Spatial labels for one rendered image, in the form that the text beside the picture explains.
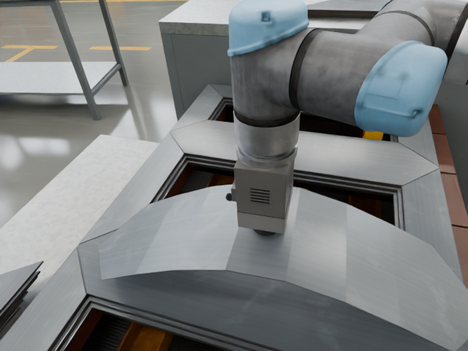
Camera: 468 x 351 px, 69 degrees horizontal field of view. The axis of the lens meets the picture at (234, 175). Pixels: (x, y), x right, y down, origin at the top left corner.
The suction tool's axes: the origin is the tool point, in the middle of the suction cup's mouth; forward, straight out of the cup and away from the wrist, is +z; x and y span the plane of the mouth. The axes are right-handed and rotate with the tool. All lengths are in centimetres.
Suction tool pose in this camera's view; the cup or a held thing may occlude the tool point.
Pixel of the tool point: (266, 230)
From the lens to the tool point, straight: 52.5
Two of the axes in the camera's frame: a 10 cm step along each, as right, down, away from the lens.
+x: 9.6, 1.2, -2.4
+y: -2.6, 6.4, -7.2
